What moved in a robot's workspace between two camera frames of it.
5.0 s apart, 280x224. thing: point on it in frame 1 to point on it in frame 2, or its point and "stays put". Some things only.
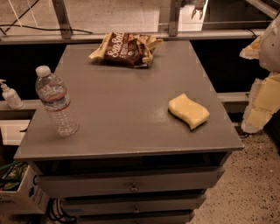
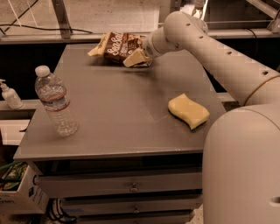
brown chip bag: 127,48 stays put
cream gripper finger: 252,51 to 155,43
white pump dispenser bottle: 14,101 stays put
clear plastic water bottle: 54,94 stays put
